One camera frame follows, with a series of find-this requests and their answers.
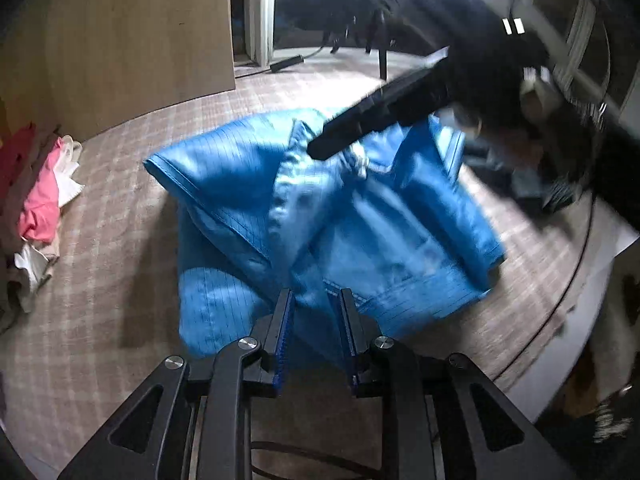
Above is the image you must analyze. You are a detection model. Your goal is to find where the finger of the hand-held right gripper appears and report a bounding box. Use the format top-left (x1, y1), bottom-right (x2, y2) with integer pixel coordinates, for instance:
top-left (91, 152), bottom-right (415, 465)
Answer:
top-left (307, 47), bottom-right (451, 161)

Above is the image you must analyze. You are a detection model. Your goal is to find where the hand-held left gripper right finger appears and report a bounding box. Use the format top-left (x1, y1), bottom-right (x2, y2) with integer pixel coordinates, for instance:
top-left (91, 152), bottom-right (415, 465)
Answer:
top-left (339, 287), bottom-right (576, 480)

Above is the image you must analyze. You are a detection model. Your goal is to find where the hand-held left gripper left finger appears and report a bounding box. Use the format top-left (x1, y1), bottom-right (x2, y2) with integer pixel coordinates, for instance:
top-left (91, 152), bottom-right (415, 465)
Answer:
top-left (57, 287), bottom-right (296, 480)

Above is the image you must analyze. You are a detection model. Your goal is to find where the blue garment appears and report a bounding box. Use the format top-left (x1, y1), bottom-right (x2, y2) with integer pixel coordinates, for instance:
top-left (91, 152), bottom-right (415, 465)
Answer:
top-left (143, 107), bottom-right (507, 361)

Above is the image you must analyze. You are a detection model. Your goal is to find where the black clothes pile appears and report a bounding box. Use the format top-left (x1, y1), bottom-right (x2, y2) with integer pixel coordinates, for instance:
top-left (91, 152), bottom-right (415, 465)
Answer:
top-left (462, 137), bottom-right (576, 213)

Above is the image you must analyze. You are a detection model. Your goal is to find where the black power strip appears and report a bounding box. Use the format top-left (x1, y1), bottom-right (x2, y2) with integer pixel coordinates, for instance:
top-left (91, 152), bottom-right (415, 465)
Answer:
top-left (270, 54), bottom-right (305, 74)

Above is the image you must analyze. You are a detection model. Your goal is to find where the black light stand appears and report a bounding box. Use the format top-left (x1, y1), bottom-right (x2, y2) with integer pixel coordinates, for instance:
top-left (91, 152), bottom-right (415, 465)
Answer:
top-left (321, 0), bottom-right (401, 81)

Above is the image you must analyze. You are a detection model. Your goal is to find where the beige plaid blanket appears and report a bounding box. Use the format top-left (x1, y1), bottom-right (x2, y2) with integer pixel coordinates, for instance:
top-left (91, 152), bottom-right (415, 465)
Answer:
top-left (0, 47), bottom-right (596, 461)

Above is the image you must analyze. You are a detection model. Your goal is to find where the white paper sheet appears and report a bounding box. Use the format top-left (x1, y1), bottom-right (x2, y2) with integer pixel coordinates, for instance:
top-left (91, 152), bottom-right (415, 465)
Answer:
top-left (582, 200), bottom-right (640, 286)

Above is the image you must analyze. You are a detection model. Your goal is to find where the wooden board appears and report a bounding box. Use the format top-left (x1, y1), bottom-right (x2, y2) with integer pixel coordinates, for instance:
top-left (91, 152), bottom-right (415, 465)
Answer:
top-left (0, 0), bottom-right (237, 147)

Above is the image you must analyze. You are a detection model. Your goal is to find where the white garment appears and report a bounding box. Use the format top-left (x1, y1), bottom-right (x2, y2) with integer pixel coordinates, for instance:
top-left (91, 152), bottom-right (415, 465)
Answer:
top-left (50, 135), bottom-right (86, 208)
top-left (12, 242), bottom-right (62, 297)

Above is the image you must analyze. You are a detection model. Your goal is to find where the pink garment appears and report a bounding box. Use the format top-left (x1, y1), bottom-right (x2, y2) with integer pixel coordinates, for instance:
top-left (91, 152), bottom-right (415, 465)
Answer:
top-left (19, 137), bottom-right (68, 243)

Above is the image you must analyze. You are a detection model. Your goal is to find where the dark red garment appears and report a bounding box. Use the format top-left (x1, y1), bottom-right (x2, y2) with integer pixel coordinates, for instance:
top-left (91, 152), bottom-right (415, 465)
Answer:
top-left (0, 122), bottom-right (38, 201)

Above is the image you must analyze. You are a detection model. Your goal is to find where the white door frame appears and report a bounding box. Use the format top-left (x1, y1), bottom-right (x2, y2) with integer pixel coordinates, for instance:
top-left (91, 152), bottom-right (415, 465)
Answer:
top-left (232, 0), bottom-right (279, 68)

